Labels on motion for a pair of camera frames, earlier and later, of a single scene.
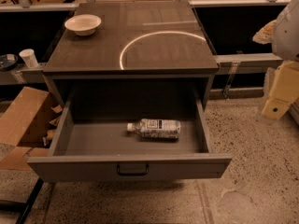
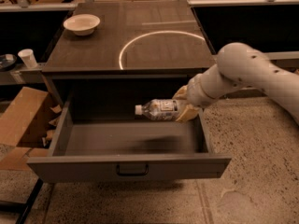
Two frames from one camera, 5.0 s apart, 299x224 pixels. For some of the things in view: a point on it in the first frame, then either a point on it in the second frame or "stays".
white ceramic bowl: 83,24 stays
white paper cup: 28,54 stays
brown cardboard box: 28,124 stays
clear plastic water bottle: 157,128 → 158,109
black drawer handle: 133,174 stays
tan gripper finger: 264,35 → 181,93
